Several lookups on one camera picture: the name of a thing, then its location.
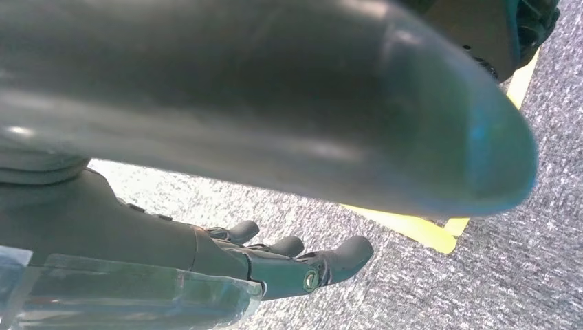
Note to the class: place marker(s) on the clear plastic film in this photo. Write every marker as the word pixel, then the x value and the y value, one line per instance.
pixel 136 291

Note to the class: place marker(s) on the yellow floor tape square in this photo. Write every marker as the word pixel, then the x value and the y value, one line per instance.
pixel 419 232

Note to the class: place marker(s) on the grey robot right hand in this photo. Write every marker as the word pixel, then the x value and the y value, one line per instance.
pixel 227 91

